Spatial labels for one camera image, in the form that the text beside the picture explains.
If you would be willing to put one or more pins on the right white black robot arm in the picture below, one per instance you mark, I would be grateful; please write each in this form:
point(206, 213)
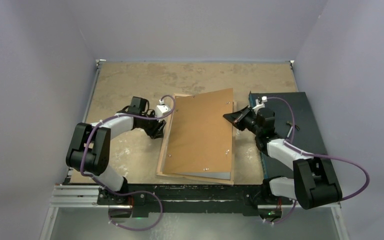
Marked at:
point(314, 182)

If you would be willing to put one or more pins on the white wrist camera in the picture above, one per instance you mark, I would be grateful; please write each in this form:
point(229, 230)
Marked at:
point(161, 109)
point(260, 103)

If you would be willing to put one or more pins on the wooden picture frame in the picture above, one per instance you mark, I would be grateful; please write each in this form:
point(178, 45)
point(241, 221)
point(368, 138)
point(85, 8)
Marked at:
point(189, 178)

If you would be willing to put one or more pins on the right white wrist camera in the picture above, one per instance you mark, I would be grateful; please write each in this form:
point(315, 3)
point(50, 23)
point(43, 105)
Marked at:
point(260, 103)

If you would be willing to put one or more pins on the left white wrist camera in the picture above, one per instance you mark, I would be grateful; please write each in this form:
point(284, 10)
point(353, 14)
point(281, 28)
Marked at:
point(161, 109)

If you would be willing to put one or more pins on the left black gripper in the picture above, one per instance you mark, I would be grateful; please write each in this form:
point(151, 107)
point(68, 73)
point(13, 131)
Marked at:
point(157, 131)

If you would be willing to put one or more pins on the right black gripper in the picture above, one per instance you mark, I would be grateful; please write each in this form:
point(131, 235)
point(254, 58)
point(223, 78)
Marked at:
point(236, 117)

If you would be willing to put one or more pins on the brown backing board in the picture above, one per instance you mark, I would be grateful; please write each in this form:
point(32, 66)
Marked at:
point(200, 139)

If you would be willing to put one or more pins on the printed photo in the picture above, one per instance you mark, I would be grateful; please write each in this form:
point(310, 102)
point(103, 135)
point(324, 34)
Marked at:
point(213, 175)

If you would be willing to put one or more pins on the aluminium frame rails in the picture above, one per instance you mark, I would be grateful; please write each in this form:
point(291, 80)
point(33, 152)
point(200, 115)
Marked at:
point(74, 213)

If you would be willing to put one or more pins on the dark blue book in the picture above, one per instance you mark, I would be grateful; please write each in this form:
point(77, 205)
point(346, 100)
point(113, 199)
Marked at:
point(288, 105)

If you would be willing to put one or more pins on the small hammer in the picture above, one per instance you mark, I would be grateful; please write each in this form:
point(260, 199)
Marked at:
point(291, 132)

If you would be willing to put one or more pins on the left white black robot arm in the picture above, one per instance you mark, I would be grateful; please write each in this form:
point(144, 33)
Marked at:
point(89, 148)

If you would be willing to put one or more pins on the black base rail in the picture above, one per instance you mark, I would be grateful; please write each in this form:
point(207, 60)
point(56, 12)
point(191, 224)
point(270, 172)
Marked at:
point(143, 199)

